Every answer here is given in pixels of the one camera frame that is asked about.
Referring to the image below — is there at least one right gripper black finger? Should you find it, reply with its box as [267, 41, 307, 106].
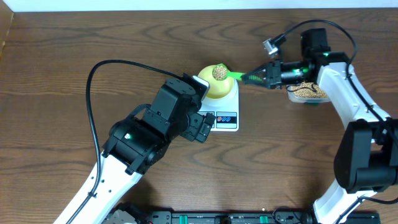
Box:
[241, 75, 269, 88]
[245, 62, 269, 77]

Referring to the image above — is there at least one green plastic measuring scoop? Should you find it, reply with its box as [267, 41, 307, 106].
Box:
[212, 63, 244, 81]

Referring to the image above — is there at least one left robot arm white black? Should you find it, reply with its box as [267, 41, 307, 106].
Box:
[56, 75, 215, 223]

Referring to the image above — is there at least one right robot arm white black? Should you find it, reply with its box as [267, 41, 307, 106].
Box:
[241, 29, 397, 223]

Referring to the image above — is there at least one yellow plastic bowl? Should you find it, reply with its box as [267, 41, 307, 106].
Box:
[198, 65, 234, 99]

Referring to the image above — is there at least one white digital kitchen scale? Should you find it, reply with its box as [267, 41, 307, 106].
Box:
[199, 80, 239, 132]

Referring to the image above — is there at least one clear container of soybeans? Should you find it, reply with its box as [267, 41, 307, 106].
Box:
[287, 82, 330, 104]

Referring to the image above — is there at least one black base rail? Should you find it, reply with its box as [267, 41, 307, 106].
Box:
[102, 203, 382, 224]

